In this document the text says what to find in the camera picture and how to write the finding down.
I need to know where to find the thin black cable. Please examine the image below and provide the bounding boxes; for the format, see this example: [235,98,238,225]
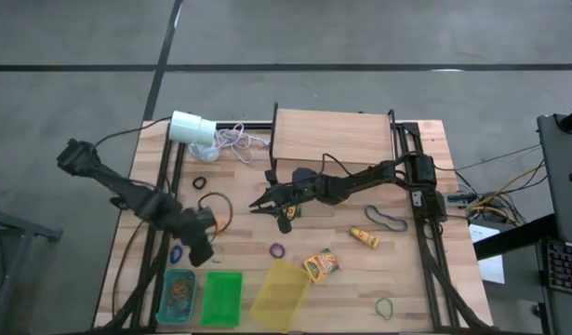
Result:
[93,115,174,149]

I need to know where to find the white lamp power cable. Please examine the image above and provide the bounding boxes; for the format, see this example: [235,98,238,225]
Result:
[215,123,272,165]

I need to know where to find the teal plastic bin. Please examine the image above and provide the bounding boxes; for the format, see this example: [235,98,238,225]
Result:
[154,268,198,327]

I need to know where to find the yellow glue stick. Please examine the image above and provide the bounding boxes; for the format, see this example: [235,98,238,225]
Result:
[349,226,380,249]

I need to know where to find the dark grey computer panel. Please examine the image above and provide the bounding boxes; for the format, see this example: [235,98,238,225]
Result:
[536,113,572,246]

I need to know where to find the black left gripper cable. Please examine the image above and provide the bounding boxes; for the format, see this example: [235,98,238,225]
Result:
[196,191,234,244]

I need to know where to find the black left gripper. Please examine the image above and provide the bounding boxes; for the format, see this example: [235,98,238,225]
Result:
[176,207,218,269]

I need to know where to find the yellow cable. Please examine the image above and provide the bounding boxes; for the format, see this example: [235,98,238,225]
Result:
[469,162,546,227]

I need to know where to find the black aluminium table frame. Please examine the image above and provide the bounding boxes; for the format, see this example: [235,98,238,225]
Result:
[97,120,494,334]

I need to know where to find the white desk lamp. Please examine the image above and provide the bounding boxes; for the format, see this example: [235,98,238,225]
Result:
[166,110,220,163]

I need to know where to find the backlit computer keyboard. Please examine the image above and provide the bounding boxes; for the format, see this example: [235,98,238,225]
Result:
[544,238,572,298]

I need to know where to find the grey metal cart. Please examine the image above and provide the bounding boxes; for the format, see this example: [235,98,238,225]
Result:
[0,203,63,327]

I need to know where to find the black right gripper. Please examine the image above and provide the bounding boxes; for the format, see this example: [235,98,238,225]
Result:
[248,166,324,235]

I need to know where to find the yellow translucent plastic bin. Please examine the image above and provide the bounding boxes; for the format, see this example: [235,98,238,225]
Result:
[249,259,312,334]

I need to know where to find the white paper sheet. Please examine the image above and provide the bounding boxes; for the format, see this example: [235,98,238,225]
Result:
[468,222,506,285]

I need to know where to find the black desk bar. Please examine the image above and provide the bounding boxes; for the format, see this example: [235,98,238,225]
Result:
[473,212,557,261]

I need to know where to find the wooden shelf riser black legs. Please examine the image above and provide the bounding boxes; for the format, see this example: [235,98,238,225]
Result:
[268,101,401,183]

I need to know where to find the large orange rubber band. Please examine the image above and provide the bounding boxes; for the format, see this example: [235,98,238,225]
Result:
[170,281,194,302]

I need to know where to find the black pole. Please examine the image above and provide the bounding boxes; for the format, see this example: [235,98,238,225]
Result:
[557,105,572,134]

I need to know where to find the green plastic basket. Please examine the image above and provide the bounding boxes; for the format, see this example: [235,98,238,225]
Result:
[200,271,245,328]

